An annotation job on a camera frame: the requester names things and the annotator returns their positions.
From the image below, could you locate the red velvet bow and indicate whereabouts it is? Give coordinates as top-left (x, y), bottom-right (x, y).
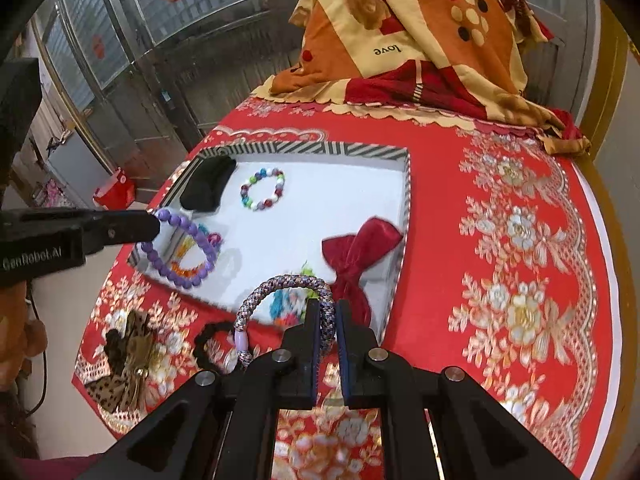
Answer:
top-left (321, 217), bottom-right (402, 326)

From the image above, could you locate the orange red patterned blanket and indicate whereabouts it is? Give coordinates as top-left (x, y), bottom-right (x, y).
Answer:
top-left (255, 0), bottom-right (590, 154)

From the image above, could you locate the pastel flower bead bracelet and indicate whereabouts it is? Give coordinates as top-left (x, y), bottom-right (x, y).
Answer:
top-left (269, 266), bottom-right (321, 328)

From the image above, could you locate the person left hand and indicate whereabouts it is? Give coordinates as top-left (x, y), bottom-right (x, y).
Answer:
top-left (0, 282), bottom-right (48, 392)

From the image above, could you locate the leopard print bow hair tie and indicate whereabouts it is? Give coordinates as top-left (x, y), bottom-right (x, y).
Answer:
top-left (83, 309), bottom-right (158, 415)

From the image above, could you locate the black knitted hair band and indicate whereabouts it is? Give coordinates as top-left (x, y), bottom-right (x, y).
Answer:
top-left (180, 155), bottom-right (236, 212)

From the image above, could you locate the multicolour bead bracelet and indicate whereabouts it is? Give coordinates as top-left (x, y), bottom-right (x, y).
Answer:
top-left (240, 167), bottom-right (286, 213)

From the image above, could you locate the red bag on floor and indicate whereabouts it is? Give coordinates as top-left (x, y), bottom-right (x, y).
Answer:
top-left (92, 168), bottom-right (136, 210)

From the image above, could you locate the amber orange bead bracelet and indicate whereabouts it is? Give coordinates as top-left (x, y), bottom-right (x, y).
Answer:
top-left (169, 236), bottom-right (216, 279)

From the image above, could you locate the purple bead bracelet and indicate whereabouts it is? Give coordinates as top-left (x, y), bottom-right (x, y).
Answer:
top-left (139, 207), bottom-right (222, 290)

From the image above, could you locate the metal glass door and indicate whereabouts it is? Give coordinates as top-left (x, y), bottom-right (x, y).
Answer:
top-left (32, 0), bottom-right (302, 182)

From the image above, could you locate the purple braided rope bracelet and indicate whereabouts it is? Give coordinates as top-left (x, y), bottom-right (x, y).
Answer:
top-left (233, 274), bottom-right (338, 366)

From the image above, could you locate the black scrunchie hair tie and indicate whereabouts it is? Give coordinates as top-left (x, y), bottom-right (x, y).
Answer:
top-left (192, 320), bottom-right (239, 373)

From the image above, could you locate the striped white tray box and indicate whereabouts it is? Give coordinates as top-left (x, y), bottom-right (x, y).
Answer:
top-left (158, 141), bottom-right (411, 313)

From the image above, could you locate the magenta sleeve forearm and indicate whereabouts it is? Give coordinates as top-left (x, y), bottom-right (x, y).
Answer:
top-left (17, 453), bottom-right (103, 480)

